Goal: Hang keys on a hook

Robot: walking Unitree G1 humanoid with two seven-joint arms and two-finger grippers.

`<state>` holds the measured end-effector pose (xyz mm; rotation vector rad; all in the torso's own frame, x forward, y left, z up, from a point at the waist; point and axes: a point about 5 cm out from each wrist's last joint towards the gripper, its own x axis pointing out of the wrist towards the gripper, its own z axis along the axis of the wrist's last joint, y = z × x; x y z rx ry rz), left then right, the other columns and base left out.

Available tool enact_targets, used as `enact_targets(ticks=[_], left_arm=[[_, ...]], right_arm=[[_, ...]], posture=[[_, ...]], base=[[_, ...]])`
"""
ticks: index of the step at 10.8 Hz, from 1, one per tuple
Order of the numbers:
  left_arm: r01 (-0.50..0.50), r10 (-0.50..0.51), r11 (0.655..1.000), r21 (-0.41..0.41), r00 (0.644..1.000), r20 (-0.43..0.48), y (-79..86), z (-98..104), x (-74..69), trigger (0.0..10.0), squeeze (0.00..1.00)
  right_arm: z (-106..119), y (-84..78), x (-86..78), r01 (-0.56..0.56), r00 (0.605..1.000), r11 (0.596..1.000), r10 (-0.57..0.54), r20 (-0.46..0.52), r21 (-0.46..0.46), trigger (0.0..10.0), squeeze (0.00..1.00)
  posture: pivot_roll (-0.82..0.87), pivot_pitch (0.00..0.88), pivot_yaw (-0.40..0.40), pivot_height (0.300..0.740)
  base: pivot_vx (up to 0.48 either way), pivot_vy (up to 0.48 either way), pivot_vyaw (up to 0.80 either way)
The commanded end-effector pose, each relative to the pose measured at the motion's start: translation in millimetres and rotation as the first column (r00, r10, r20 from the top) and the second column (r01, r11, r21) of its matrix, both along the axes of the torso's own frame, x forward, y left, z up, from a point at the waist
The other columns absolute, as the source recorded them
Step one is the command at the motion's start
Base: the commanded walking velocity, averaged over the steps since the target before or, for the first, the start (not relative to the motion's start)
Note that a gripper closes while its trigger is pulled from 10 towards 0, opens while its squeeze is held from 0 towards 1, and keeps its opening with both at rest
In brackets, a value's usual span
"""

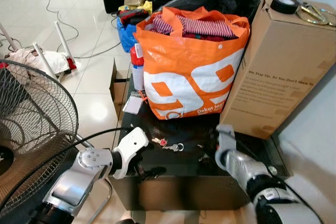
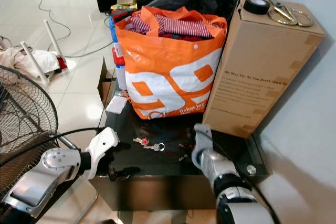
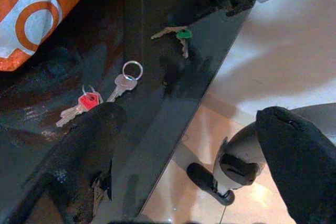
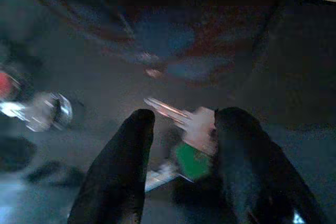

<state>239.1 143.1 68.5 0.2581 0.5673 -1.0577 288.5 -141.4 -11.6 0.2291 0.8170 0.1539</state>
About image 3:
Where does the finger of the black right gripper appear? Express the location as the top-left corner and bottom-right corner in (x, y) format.
(166, 0), (226, 27)

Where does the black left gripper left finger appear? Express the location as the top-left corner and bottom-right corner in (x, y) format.
(5, 102), (128, 224)

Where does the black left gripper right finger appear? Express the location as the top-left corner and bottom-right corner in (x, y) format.
(256, 105), (336, 224)

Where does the green capped key bunch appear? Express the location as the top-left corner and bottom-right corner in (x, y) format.
(151, 26), (193, 59)

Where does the red capped key bunch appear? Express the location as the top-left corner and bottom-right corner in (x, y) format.
(55, 84), (104, 128)

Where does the grey robot leg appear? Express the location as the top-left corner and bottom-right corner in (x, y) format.
(186, 103), (336, 206)

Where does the silver key with large ring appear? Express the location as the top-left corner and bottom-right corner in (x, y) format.
(106, 60), (144, 103)

